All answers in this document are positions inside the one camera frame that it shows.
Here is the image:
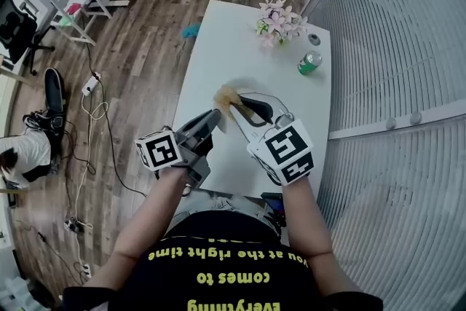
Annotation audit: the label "person's left forearm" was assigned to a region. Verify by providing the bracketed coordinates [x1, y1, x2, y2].
[114, 167, 190, 259]

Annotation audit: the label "pink flower bouquet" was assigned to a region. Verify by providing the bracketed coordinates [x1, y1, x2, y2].
[256, 0, 309, 48]

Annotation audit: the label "black screen device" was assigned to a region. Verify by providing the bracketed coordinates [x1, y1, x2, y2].
[261, 192, 288, 230]

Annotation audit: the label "black floor cable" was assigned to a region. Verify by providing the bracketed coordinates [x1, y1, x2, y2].
[82, 14, 149, 198]

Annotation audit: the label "person's black printed t-shirt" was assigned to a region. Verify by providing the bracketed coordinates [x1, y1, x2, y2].
[63, 210, 383, 311]

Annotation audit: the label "teal cloth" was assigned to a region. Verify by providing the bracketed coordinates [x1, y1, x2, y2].
[181, 23, 202, 40]

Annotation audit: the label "white power strip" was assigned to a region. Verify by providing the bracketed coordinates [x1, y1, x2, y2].
[82, 72, 101, 98]

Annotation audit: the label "person's light grey jeans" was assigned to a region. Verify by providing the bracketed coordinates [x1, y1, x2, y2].
[165, 189, 283, 241]

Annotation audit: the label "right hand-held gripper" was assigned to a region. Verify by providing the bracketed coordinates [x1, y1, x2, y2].
[232, 92, 315, 187]

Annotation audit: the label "white cable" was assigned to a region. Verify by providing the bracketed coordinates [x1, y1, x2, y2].
[74, 94, 109, 267]

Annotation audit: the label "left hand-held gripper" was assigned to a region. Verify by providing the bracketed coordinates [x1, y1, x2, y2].
[135, 109, 224, 191]

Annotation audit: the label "tan sponge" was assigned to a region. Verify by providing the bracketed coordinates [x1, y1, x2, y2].
[213, 83, 254, 123]

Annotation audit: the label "person's right forearm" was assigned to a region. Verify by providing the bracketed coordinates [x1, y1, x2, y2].
[282, 176, 334, 258]

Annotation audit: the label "green soda can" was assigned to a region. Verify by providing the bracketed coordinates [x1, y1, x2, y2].
[297, 50, 323, 76]

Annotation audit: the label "black padded backrest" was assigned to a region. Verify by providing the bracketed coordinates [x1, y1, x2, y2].
[22, 68, 68, 157]

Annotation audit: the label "white table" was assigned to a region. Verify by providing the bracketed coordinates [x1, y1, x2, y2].
[171, 0, 332, 200]

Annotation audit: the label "white round plate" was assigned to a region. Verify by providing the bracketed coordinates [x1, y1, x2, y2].
[217, 77, 277, 134]

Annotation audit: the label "black office chair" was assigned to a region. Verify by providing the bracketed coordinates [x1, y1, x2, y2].
[0, 0, 55, 76]

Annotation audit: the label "small power strip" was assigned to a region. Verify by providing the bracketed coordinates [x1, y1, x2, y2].
[64, 216, 84, 233]

